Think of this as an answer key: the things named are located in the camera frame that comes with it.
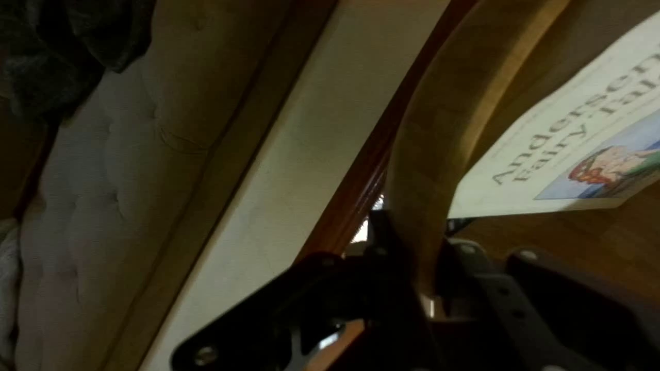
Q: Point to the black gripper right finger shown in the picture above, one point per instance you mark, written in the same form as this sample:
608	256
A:
564	316

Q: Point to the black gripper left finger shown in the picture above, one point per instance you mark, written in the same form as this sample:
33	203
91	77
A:
330	302

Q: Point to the wooden bowl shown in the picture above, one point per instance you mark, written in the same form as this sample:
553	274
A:
441	124

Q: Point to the Andersen fairy tales book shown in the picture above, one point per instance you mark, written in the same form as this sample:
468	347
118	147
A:
584	137

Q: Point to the brown tufted sofa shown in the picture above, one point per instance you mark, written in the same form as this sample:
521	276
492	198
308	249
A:
104	206

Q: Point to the dark grey crumpled cloth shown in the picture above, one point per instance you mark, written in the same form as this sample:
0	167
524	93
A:
55	47

